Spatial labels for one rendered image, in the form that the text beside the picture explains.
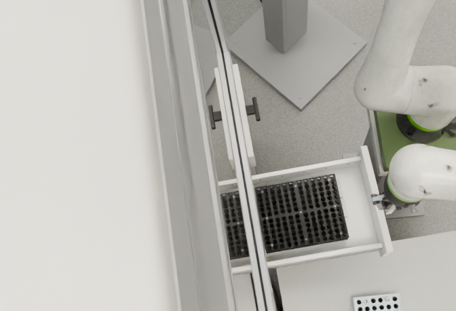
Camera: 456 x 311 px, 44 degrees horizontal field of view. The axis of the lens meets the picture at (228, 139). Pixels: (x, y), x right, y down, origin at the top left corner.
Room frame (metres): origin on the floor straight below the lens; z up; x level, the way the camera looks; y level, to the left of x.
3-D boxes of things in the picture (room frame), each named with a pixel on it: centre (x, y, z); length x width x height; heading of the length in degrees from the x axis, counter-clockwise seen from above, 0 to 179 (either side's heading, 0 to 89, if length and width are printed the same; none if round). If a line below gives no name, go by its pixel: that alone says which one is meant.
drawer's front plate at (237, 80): (0.60, -0.07, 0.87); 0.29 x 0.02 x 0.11; 171
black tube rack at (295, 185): (0.27, -0.12, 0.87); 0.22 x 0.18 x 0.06; 81
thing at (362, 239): (0.27, -0.11, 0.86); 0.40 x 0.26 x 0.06; 81
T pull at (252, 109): (0.59, -0.09, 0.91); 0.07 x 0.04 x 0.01; 171
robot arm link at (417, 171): (0.20, -0.35, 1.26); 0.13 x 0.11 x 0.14; 63
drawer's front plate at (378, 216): (0.24, -0.32, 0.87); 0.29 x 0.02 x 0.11; 171
